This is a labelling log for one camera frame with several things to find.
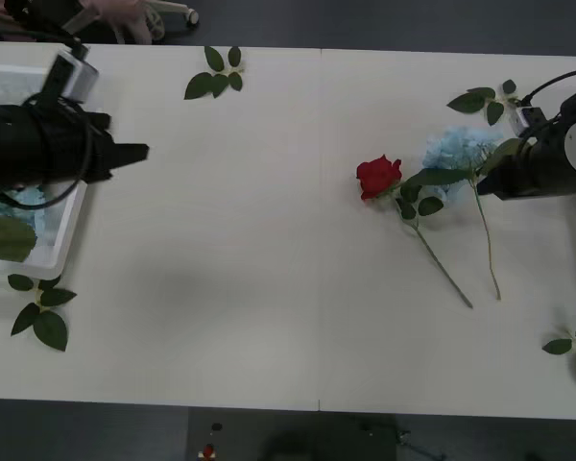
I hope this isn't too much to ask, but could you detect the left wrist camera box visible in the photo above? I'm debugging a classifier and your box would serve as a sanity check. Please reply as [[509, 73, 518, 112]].
[[44, 49, 100, 105]]

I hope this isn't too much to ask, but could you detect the person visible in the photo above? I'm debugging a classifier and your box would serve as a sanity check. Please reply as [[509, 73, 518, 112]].
[[0, 0, 153, 45]]

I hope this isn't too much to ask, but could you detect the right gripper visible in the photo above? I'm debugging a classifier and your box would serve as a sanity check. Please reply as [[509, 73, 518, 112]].
[[476, 151, 539, 201]]

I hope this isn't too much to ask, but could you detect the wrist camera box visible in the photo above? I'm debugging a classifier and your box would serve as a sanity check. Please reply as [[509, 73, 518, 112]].
[[44, 49, 100, 105], [510, 105, 547, 137]]

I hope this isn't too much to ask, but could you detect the white chair base with wheels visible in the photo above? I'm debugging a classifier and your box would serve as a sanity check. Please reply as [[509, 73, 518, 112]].
[[137, 0, 201, 42]]

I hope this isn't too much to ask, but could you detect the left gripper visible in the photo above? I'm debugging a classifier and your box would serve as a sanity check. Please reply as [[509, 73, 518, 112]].
[[43, 109, 151, 184]]

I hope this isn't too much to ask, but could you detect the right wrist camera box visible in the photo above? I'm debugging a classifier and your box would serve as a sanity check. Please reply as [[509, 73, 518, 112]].
[[510, 105, 547, 137]]

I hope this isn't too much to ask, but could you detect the red rose with green stem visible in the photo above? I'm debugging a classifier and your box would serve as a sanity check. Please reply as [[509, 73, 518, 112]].
[[355, 154, 475, 310]]

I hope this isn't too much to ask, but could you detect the shallow white box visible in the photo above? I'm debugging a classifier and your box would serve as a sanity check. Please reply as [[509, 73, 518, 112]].
[[0, 66, 89, 282]]

